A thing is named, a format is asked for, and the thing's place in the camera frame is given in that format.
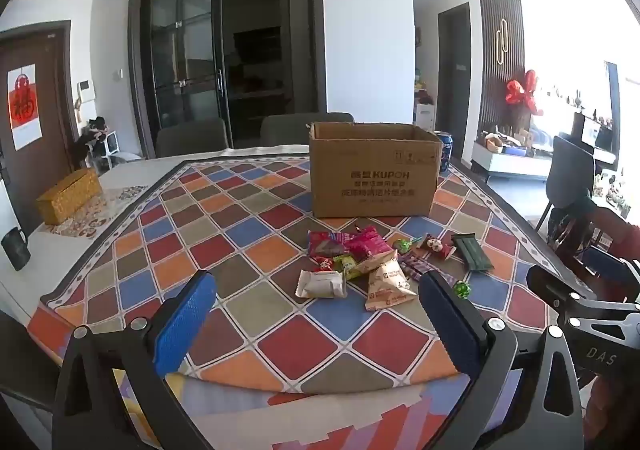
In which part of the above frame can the green round candy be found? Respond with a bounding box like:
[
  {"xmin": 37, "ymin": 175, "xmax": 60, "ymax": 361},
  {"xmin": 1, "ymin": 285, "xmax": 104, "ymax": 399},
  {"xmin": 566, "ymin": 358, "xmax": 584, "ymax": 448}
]
[{"xmin": 452, "ymin": 281, "xmax": 472, "ymax": 300}]

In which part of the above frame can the dark green snack bar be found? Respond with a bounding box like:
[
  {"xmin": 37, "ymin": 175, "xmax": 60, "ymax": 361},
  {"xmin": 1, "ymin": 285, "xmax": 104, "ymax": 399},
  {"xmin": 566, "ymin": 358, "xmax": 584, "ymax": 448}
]
[{"xmin": 451, "ymin": 233, "xmax": 494, "ymax": 273}]

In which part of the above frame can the red santa candy packet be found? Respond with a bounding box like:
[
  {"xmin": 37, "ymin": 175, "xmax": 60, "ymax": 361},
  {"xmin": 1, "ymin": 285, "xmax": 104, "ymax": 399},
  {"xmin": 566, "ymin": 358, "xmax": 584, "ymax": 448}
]
[{"xmin": 420, "ymin": 233, "xmax": 457, "ymax": 261}]

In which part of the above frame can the beige snack bag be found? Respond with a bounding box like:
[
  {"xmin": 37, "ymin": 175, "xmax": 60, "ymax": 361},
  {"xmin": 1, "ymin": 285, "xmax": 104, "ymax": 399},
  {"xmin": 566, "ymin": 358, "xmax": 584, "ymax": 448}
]
[{"xmin": 354, "ymin": 250, "xmax": 418, "ymax": 311}]

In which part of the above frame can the pink snack packet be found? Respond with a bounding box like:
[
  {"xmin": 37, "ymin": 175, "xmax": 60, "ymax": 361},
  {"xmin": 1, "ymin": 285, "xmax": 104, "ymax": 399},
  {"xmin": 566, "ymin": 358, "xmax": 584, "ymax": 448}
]
[{"xmin": 345, "ymin": 226, "xmax": 392, "ymax": 262}]

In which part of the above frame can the yellow green candy packet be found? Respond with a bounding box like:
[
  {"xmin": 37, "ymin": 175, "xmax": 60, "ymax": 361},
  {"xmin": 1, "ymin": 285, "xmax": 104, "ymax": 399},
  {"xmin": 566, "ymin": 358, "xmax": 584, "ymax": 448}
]
[{"xmin": 333, "ymin": 254, "xmax": 361, "ymax": 281}]

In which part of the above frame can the red hawthorn snack packet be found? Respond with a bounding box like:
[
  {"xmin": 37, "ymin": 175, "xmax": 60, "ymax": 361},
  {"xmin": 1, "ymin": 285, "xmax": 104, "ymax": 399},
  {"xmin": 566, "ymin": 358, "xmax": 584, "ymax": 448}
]
[{"xmin": 307, "ymin": 231, "xmax": 355, "ymax": 259}]

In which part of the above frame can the white snack packet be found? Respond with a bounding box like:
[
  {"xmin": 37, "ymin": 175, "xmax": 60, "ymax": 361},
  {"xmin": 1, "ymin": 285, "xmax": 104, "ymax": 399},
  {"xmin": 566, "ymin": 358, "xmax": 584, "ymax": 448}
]
[{"xmin": 295, "ymin": 270, "xmax": 347, "ymax": 299}]

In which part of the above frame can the purple striped candy bar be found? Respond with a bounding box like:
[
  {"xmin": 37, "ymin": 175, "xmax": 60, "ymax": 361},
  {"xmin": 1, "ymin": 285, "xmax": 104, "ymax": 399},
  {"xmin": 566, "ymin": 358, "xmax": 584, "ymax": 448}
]
[{"xmin": 398, "ymin": 252, "xmax": 457, "ymax": 287}]

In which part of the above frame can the small red candy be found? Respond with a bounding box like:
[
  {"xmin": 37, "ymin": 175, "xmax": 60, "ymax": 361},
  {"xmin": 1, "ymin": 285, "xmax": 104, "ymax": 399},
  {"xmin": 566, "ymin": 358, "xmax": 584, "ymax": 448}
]
[{"xmin": 311, "ymin": 255, "xmax": 334, "ymax": 271}]

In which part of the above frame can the dark chair right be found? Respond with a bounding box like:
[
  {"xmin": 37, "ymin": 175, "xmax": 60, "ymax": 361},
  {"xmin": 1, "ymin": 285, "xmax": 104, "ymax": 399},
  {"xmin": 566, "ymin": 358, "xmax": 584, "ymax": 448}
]
[{"xmin": 536, "ymin": 136, "xmax": 596, "ymax": 230}]

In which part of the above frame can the white tv cabinet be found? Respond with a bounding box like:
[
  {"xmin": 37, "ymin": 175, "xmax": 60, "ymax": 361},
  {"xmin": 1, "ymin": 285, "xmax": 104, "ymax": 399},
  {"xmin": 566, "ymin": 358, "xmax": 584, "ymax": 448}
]
[{"xmin": 471, "ymin": 143, "xmax": 551, "ymax": 181}]

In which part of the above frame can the black mug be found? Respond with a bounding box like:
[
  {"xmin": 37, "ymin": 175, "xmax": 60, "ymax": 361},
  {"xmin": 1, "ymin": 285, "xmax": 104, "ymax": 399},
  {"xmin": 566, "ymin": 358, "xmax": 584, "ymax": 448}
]
[{"xmin": 1, "ymin": 227, "xmax": 30, "ymax": 271}]

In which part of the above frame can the blue pepsi can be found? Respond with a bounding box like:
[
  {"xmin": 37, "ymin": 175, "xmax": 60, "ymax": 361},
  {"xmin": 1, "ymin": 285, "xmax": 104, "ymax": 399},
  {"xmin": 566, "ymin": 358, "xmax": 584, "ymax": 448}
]
[{"xmin": 435, "ymin": 131, "xmax": 454, "ymax": 174}]

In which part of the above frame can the floral patterned mat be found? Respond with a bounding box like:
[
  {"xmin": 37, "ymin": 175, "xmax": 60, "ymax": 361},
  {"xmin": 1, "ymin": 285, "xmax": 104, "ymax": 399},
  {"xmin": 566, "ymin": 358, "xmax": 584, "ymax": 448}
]
[{"xmin": 37, "ymin": 186, "xmax": 146, "ymax": 239}]

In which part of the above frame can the red bow decoration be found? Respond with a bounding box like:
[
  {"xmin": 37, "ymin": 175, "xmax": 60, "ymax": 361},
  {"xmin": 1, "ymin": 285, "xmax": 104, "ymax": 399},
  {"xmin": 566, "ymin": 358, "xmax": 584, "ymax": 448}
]
[{"xmin": 506, "ymin": 69, "xmax": 544, "ymax": 115}]

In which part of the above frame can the gold tissue box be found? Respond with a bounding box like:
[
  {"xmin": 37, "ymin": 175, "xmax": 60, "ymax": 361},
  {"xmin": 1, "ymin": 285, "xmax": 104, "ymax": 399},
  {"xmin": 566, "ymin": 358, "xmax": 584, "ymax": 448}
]
[{"xmin": 36, "ymin": 167, "xmax": 102, "ymax": 226}]

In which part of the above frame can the colourful diamond pattern tablecloth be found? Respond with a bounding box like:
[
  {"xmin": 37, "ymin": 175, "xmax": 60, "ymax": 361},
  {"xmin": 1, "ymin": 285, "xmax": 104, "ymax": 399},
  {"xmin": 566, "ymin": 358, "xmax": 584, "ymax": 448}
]
[{"xmin": 28, "ymin": 155, "xmax": 552, "ymax": 449}]

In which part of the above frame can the brown cardboard box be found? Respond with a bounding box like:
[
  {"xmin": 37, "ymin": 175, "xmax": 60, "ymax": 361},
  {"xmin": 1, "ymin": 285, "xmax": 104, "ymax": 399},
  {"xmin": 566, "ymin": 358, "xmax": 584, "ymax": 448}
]
[{"xmin": 309, "ymin": 122, "xmax": 442, "ymax": 218}]

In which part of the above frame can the dark dining chair left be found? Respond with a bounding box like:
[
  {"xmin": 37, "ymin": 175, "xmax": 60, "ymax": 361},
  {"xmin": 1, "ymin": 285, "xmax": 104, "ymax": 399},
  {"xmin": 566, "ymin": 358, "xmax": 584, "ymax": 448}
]
[{"xmin": 155, "ymin": 118, "xmax": 229, "ymax": 158}]

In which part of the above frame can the dark dining chair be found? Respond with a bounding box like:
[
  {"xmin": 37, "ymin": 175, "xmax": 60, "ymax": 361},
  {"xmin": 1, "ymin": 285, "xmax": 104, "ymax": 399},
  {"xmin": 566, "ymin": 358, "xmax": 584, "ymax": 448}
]
[
  {"xmin": 155, "ymin": 118, "xmax": 229, "ymax": 158},
  {"xmin": 260, "ymin": 112, "xmax": 354, "ymax": 147}
]

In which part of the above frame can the dark dining chair middle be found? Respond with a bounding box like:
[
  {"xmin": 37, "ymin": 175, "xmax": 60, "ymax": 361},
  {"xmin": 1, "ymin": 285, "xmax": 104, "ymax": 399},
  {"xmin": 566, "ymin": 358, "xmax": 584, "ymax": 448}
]
[{"xmin": 260, "ymin": 112, "xmax": 354, "ymax": 147}]

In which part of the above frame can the red fu door poster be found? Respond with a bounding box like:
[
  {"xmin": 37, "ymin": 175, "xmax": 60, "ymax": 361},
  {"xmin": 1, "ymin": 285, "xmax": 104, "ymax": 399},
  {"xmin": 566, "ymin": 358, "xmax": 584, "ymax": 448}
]
[{"xmin": 6, "ymin": 64, "xmax": 42, "ymax": 150}]

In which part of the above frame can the black glass sliding door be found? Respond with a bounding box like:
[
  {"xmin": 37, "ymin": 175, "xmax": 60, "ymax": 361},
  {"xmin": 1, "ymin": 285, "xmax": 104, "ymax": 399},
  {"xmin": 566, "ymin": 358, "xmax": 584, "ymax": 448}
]
[{"xmin": 144, "ymin": 0, "xmax": 229, "ymax": 140}]

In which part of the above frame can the gold wall ornament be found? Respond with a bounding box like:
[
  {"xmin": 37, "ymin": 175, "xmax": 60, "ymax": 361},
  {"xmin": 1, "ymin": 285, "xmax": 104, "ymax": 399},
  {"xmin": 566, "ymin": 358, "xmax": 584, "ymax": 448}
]
[{"xmin": 495, "ymin": 18, "xmax": 509, "ymax": 66}]

